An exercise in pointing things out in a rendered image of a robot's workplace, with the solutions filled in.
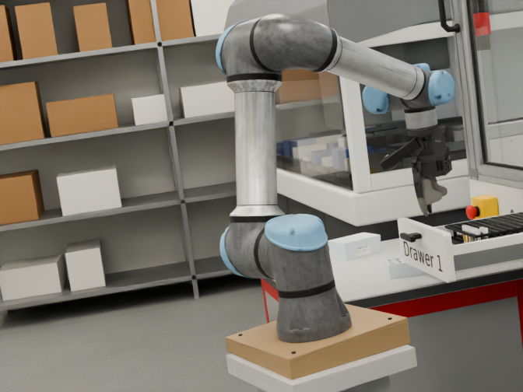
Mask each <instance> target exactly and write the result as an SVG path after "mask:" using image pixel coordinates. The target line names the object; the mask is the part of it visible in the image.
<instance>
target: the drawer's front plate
mask: <svg viewBox="0 0 523 392"><path fill-rule="evenodd" d="M398 232H399V239H400V246H401V253H402V261H403V262H405V263H407V264H409V265H411V266H413V267H415V268H418V269H419V270H421V271H424V272H426V273H428V274H430V275H432V276H434V277H436V278H439V279H441V280H443V281H445V282H447V283H449V282H455V281H456V277H455V263H454V256H453V249H452V242H451V234H450V233H448V232H446V231H443V230H441V229H437V228H434V227H432V226H428V225H425V224H423V223H421V222H417V221H414V220H411V219H407V218H405V217H403V218H398ZM400 233H407V234H409V233H420V234H421V235H422V238H421V239H418V240H416V242H414V243H410V242H409V241H406V240H404V241H405V242H407V244H408V246H409V247H412V249H411V254H412V258H411V254H410V248H409V256H405V254H408V247H407V244H406V243H405V249H404V243H403V239H401V237H400ZM413 249H416V251H415V250H413ZM418 251H419V254H418ZM420 251H421V253H422V256H423V254H424V264H423V261H422V257H421V262H420V261H419V256H420ZM416 252H417V258H418V261H417V260H415V259H414V256H413V255H414V253H416ZM426 254H428V256H429V259H430V256H431V257H432V256H433V258H432V265H433V267H431V260H430V261H428V260H425V255H426ZM437 255H440V263H441V270H442V271H443V272H441V271H439V269H440V265H439V257H437ZM428 256H426V258H427V259H428ZM426 262H427V263H428V264H429V265H430V266H427V264H426ZM438 268H439V269H438Z"/></svg>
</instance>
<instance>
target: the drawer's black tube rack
mask: <svg viewBox="0 0 523 392"><path fill-rule="evenodd" d="M452 225H453V226H459V227H462V226H463V225H467V226H472V227H475V228H477V229H479V227H485V228H488V233H487V234H483V233H481V234H483V237H484V236H488V238H489V239H491V238H495V237H500V236H508V235H512V234H517V233H523V212H518V213H513V214H509V215H500V216H496V217H491V218H486V219H478V220H473V221H469V222H460V223H455V224H452ZM453 234H454V235H453V236H452V237H451V242H452V243H453V244H454V245H456V244H461V243H464V238H463V234H462V235H457V232H455V231H453Z"/></svg>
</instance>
